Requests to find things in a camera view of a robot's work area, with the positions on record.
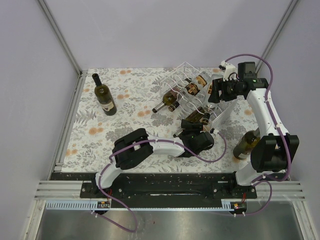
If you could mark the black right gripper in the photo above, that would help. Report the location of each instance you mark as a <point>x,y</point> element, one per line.
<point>218,85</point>

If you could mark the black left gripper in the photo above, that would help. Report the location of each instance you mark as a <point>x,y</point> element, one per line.
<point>196,127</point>

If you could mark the clear square liquor bottle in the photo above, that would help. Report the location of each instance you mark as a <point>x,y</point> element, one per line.
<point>188,93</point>

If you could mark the green bottle silver neck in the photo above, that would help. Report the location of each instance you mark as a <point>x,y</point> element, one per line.
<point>171,99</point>

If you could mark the green bottle black neck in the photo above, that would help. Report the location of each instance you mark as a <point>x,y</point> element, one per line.
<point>104,96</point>

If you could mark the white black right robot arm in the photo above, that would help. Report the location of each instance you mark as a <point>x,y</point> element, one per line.
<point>277,147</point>

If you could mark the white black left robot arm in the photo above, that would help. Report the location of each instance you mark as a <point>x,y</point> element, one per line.
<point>132,149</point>

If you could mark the clear acrylic wine rack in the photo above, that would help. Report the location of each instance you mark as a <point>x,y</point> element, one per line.
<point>180,77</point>

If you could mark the floral patterned table mat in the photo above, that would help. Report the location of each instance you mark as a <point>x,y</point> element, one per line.
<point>136,92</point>

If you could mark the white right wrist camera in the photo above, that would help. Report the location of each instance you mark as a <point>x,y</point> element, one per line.
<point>229,71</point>

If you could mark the right aluminium frame post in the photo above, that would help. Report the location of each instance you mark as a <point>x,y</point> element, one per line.
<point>279,28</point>

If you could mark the grey slotted cable duct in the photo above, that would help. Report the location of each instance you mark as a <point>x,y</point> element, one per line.
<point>146,204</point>

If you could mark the aluminium corner frame post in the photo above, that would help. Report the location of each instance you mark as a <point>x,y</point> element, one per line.
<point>59,35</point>

